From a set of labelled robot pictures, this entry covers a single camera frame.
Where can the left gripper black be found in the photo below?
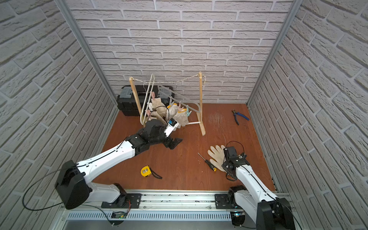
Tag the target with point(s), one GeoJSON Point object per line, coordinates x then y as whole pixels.
{"type": "Point", "coordinates": [168, 141]}

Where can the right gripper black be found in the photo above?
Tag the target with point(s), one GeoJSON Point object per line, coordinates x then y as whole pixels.
{"type": "Point", "coordinates": [224, 166]}

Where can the white glove red cuff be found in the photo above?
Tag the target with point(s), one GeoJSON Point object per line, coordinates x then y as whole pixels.
{"type": "Point", "coordinates": [217, 156]}

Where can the white glove yellow cuff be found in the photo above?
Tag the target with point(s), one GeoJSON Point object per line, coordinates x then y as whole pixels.
{"type": "Point", "coordinates": [181, 118]}
{"type": "Point", "coordinates": [171, 111]}

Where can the white plastic clip hanger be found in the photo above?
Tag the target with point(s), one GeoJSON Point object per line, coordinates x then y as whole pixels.
{"type": "Point", "coordinates": [146, 102]}

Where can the wooden drying rack frame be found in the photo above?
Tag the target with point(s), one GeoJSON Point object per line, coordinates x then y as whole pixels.
{"type": "Point", "coordinates": [202, 80]}

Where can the grey plastic clip hanger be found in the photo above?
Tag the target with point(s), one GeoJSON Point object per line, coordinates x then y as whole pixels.
{"type": "Point", "coordinates": [178, 98]}

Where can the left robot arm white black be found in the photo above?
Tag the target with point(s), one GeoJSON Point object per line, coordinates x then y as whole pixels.
{"type": "Point", "coordinates": [75, 184]}

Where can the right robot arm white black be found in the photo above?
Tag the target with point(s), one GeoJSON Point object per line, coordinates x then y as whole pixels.
{"type": "Point", "coordinates": [264, 207]}

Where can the pink clip on grey hanger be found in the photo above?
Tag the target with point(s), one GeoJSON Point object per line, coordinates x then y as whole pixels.
{"type": "Point", "coordinates": [180, 109]}

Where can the teal clothes clip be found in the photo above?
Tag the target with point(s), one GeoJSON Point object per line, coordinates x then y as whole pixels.
{"type": "Point", "coordinates": [188, 111]}

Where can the yellow black screwdriver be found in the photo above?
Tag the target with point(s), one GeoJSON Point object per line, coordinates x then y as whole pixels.
{"type": "Point", "coordinates": [211, 166]}

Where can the yellow tape measure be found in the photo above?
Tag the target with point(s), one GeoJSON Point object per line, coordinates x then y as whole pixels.
{"type": "Point", "coordinates": [147, 171]}

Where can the black plastic toolbox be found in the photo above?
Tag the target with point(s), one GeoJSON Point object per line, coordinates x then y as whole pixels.
{"type": "Point", "coordinates": [126, 100]}

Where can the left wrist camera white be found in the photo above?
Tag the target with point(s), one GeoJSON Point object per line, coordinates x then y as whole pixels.
{"type": "Point", "coordinates": [171, 127]}

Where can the blue handled pliers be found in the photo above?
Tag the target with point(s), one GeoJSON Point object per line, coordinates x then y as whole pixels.
{"type": "Point", "coordinates": [236, 114]}

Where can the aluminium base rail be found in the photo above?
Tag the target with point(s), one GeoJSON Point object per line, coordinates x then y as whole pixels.
{"type": "Point", "coordinates": [161, 205]}

